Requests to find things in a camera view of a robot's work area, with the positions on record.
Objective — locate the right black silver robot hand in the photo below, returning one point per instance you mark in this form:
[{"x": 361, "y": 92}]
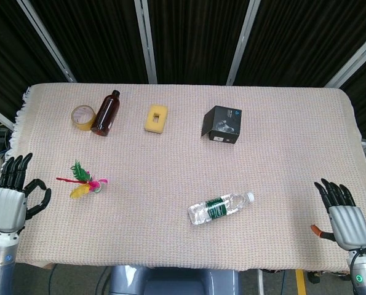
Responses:
[{"x": 348, "y": 224}]

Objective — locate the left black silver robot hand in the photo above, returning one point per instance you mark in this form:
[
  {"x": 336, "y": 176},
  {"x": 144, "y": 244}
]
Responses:
[{"x": 9, "y": 209}]

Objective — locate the colourful feather shuttlecock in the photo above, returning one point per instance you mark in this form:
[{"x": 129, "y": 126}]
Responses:
[{"x": 85, "y": 184}]

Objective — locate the white table leg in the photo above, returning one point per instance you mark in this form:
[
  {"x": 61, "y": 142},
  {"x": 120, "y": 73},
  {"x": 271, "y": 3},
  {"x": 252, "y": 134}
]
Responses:
[{"x": 261, "y": 282}]

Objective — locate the yellow adhesive tape roll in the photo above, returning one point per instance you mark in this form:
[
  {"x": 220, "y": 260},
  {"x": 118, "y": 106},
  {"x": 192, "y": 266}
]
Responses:
[{"x": 84, "y": 126}]

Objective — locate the clear green-label water bottle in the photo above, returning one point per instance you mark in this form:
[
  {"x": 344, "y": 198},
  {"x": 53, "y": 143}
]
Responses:
[{"x": 216, "y": 209}]

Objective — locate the brown plastic bottle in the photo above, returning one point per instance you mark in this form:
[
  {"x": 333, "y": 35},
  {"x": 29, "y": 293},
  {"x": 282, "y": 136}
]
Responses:
[{"x": 105, "y": 116}]

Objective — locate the black cardboard box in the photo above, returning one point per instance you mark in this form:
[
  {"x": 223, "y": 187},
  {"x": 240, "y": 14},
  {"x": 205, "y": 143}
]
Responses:
[{"x": 222, "y": 126}]

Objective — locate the beige woven tablecloth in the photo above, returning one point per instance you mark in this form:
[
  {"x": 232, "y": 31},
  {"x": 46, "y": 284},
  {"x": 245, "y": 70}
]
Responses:
[{"x": 182, "y": 166}]

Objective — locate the yellow sponge with hole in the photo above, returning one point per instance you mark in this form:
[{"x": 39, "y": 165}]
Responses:
[{"x": 162, "y": 123}]

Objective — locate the grey-blue robot torso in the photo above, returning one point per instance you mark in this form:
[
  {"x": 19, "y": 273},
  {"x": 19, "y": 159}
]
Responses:
[{"x": 170, "y": 282}]

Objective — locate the black pleated curtain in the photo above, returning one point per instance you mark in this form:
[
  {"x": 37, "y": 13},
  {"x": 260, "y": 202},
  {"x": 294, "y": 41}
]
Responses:
[{"x": 195, "y": 37}]

